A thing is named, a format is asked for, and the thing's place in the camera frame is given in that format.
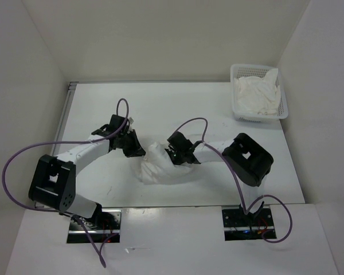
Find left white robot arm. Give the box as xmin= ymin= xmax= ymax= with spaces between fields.
xmin=28 ymin=115 xmax=146 ymax=229

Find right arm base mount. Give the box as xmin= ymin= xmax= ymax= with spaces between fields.
xmin=222 ymin=207 xmax=277 ymax=241

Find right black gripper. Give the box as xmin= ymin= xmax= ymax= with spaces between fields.
xmin=159 ymin=148 xmax=186 ymax=178

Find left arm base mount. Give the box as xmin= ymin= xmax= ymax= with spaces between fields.
xmin=67 ymin=209 xmax=122 ymax=244

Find white skirts in basket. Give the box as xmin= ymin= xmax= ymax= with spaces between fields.
xmin=233 ymin=68 xmax=281 ymax=115

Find white skirt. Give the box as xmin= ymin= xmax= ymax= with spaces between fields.
xmin=131 ymin=133 xmax=227 ymax=186

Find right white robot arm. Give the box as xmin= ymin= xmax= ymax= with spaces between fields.
xmin=166 ymin=131 xmax=274 ymax=225

